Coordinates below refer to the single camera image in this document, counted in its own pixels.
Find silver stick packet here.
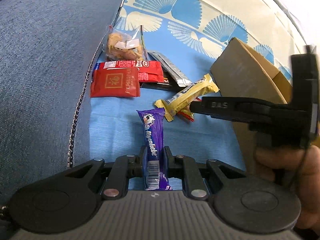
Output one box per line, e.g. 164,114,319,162
147,51,193,87

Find person's right hand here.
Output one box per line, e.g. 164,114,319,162
255,144,320,228

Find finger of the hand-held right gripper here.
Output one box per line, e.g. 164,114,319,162
189,96,311,131

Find small red snack wrapper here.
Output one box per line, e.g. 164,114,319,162
175,97,202,122

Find purple candy packet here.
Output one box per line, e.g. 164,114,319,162
136,107,173,190

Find cardboard box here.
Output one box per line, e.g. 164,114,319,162
210,37,294,180

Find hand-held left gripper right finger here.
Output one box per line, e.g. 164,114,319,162
162,145,248,201

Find blue fan-printed blanket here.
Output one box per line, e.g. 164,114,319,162
89,0,310,190

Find red square snack packet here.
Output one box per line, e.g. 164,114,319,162
90,67,141,98

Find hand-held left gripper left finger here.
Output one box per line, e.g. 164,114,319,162
56,145,148,201

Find metal chain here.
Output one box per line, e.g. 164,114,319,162
67,62,93,169

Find yellow snack bar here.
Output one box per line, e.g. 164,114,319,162
154,74,220,122

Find red packet with white label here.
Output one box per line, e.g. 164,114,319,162
94,60,164,83

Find black snack packet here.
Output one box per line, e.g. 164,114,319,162
139,76,182,92

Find clear bag of cookies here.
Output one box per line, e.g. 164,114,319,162
101,25,145,62

